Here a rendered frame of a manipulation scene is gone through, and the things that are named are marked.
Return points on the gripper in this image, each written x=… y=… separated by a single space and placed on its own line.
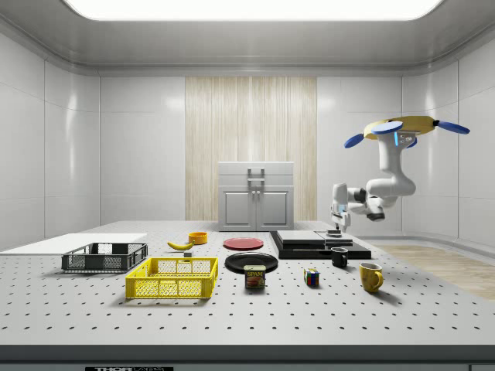
x=339 y=218

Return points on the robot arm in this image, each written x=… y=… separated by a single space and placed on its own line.
x=390 y=158

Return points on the black mug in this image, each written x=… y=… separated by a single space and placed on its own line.
x=338 y=258

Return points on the black stove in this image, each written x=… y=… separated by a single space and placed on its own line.
x=301 y=241

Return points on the puzzle cube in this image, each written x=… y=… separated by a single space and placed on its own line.
x=311 y=277

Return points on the yellow mug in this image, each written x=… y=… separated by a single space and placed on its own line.
x=369 y=277

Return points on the white cabinet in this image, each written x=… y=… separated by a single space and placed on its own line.
x=255 y=201

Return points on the red plate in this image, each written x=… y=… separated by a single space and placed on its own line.
x=243 y=243

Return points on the flat-sided can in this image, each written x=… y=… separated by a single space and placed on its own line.
x=255 y=276

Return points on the black plate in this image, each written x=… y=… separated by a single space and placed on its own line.
x=239 y=261

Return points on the drone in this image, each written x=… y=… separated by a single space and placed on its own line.
x=414 y=124

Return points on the yellow bowl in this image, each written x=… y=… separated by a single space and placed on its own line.
x=198 y=239

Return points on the banana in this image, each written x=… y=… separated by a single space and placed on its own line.
x=181 y=246

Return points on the yellow basket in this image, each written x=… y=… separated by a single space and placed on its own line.
x=166 y=288

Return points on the dark grey basket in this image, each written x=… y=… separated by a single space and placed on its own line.
x=96 y=263

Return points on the white board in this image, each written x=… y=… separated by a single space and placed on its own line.
x=58 y=242

